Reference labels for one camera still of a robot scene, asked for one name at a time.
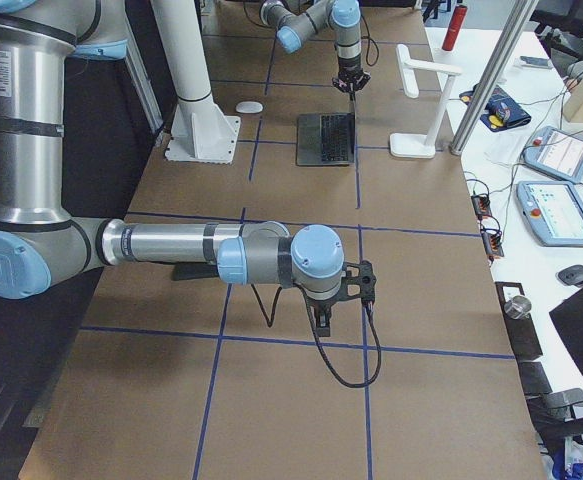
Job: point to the white pedestal column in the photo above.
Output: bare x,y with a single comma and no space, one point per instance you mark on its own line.
200,131

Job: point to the aluminium frame post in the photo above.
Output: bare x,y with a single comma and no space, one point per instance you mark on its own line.
508,39

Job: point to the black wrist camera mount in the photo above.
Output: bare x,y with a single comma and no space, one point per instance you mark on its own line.
358,282

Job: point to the lower teach pendant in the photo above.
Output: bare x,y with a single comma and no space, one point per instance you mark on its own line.
554,212

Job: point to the teach pendant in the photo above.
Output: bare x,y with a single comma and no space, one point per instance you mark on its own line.
554,212
555,153

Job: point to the white computer mouse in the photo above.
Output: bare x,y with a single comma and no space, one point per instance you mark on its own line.
249,107

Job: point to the upper teach pendant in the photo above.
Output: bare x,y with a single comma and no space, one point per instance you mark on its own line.
555,153

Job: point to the grey desk mouse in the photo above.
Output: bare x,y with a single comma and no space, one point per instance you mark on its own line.
571,276

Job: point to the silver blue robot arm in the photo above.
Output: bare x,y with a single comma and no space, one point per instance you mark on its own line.
41,244
343,17

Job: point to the metal cup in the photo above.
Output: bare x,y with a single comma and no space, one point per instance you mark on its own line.
517,307

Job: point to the smartphone on desk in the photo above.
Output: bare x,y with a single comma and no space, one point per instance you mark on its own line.
535,62

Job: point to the red bottle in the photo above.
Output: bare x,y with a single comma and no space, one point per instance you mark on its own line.
454,27

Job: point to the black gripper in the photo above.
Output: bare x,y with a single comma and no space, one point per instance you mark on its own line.
349,66
320,303

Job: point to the grey laptop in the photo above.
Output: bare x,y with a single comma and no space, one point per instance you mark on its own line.
327,139

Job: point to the dark blue patterned pouch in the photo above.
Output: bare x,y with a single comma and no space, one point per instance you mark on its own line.
503,113

